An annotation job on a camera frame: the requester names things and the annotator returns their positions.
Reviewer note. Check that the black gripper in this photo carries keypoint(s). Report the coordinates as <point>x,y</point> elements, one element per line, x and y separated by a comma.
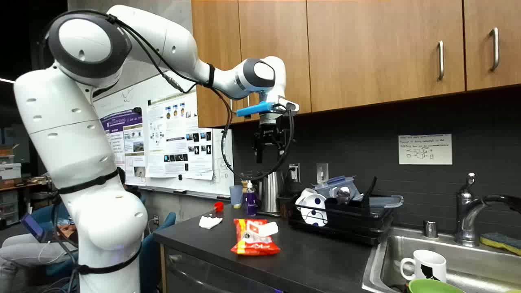
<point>270,122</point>

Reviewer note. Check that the orange wet wipes packet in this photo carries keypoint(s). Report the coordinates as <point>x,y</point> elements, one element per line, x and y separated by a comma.
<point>254,236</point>

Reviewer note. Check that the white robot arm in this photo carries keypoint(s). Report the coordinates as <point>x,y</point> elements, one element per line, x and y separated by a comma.
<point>88,52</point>

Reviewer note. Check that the blue plastic lid in rack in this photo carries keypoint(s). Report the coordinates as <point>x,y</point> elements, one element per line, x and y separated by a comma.
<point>384,202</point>

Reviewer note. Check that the steel thermos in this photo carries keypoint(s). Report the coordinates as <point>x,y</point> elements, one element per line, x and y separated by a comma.
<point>270,190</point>

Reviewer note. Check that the blue plastic cup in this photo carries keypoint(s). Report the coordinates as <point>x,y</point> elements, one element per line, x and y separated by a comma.
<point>236,195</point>

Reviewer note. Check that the purple bottle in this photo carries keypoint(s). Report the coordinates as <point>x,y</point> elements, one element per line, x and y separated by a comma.
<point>249,199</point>

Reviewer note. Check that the white patterned mug in rack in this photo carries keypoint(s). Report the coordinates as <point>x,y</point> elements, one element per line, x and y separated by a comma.
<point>311,207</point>

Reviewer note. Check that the small red object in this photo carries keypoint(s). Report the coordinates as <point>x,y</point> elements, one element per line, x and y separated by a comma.
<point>218,207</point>

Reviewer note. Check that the white crumpled tissue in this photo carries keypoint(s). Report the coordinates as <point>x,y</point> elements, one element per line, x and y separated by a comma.
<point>209,221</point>

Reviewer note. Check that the wooden upper cabinets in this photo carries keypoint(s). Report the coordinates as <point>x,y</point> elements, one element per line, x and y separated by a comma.
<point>344,54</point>

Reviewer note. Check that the whiteboard with posters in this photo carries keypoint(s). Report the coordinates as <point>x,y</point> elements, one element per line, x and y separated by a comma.
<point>155,135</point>

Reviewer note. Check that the black dish rack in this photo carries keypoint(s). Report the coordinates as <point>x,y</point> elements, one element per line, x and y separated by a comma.
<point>349,223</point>

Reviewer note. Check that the white paper sign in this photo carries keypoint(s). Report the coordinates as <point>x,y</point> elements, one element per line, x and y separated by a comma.
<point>425,150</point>

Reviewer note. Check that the small steel cup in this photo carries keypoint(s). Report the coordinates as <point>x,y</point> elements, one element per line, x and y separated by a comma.
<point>430,228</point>

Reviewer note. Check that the white black mug in sink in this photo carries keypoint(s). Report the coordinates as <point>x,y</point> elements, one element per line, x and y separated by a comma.
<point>424,264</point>

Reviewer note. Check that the chrome sink faucet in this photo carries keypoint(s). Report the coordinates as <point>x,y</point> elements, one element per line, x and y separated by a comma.
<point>467,208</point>

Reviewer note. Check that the green bowl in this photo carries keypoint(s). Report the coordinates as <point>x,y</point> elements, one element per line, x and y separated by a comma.
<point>432,286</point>

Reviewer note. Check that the stainless steel sink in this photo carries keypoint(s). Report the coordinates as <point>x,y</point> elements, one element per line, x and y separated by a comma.
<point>471,269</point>

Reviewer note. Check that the yellow green sponge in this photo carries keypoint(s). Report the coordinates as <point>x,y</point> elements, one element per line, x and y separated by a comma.
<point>500,241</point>

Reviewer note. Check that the seated person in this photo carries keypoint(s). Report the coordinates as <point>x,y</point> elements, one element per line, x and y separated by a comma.
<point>49,239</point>

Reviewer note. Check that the wall power outlet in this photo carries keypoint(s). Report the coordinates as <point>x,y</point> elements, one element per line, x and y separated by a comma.
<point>321,173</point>

